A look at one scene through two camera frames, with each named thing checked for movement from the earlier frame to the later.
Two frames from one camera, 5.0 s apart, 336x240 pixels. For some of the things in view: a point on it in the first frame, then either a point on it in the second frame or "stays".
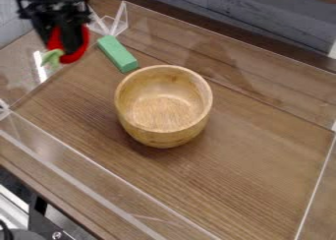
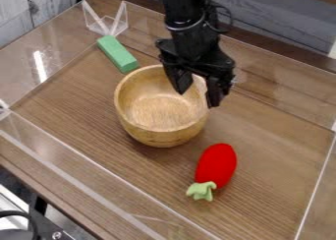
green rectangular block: (118, 53) stays
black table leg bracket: (42, 223) stays
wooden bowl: (163, 103) stays
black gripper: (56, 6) to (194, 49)
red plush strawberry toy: (56, 53) to (215, 167)
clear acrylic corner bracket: (108, 25) stays
